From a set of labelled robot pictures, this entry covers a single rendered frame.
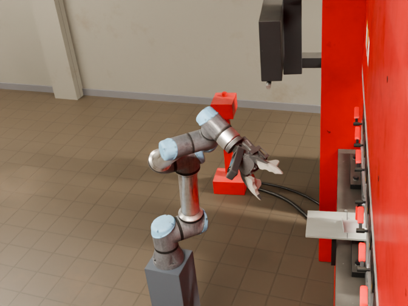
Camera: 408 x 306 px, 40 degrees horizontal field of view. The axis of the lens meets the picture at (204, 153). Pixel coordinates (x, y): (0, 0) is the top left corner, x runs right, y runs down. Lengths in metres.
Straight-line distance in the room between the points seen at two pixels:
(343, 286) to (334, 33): 1.30
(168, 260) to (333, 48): 1.37
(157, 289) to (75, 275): 1.29
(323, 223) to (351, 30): 1.03
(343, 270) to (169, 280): 0.80
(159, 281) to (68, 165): 2.66
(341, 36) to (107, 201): 2.43
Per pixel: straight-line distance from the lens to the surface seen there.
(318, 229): 2.48
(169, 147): 1.91
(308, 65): 3.65
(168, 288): 2.73
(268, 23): 3.12
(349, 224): 2.52
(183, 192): 2.46
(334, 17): 2.96
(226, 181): 4.37
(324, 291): 3.62
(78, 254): 4.13
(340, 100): 3.14
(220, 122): 1.87
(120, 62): 6.11
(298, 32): 3.57
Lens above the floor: 2.57
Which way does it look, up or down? 31 degrees down
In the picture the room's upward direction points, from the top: 6 degrees counter-clockwise
